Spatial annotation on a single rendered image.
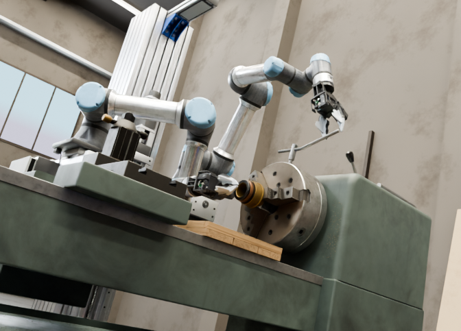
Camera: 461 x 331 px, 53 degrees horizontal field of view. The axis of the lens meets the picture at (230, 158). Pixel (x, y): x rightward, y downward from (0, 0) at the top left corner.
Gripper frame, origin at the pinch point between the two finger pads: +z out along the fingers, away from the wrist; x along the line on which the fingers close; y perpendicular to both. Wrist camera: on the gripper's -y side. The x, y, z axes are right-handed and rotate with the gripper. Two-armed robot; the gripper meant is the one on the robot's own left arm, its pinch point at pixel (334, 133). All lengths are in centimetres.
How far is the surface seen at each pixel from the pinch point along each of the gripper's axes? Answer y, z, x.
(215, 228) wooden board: 42, 44, -16
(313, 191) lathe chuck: 2.3, 19.9, -10.4
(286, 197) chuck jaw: 10.8, 23.4, -15.3
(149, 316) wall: -278, -77, -525
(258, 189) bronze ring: 17.3, 20.0, -21.9
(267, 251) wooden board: 21, 45, -16
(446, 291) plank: -234, -5, -68
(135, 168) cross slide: 71, 38, -12
